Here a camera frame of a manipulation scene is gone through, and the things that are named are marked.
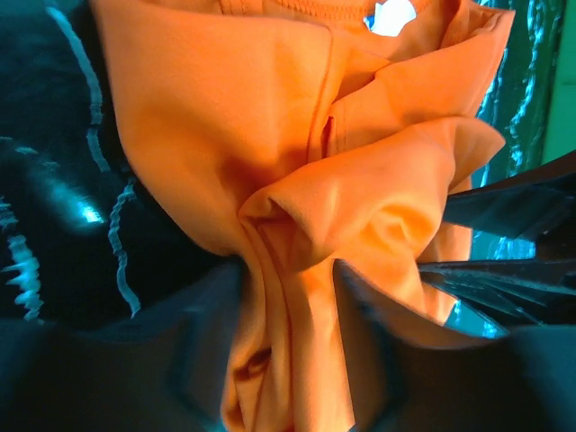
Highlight orange t shirt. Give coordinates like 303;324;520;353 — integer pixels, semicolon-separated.
91;1;515;431

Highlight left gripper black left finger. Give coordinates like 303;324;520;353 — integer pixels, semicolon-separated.
1;260;243;431

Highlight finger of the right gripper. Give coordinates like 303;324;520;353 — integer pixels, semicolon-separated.
445;152;575;241
418;259;575;327

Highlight black marbled table mat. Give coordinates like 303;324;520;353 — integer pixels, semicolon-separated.
1;1;244;333

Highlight green plastic tray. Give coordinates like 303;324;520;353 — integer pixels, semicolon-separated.
542;0;575;164

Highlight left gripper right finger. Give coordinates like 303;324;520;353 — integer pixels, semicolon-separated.
332;260;575;431

